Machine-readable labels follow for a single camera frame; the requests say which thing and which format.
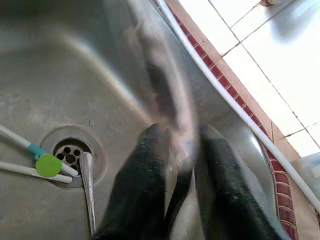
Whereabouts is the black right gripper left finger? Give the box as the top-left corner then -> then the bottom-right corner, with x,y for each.
92,122 -> 171,240

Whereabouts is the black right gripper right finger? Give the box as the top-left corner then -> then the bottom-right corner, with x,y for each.
196,125 -> 288,240

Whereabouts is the stainless steel spoon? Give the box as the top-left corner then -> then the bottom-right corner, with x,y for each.
78,151 -> 98,238

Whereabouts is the clear plastic tub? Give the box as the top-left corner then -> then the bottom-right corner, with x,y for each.
298,153 -> 320,182

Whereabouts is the yellow green round cap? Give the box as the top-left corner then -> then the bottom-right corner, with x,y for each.
34,152 -> 64,179

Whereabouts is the round metal drain strainer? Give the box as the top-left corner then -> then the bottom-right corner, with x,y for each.
39,124 -> 108,190

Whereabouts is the white teal plastic stick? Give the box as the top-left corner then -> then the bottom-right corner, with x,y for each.
0,124 -> 80,178

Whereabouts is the stainless steel sink basin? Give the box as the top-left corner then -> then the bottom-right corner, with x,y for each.
0,0 -> 285,240

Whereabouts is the thin white counter hose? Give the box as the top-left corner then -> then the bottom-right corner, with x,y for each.
155,0 -> 320,214

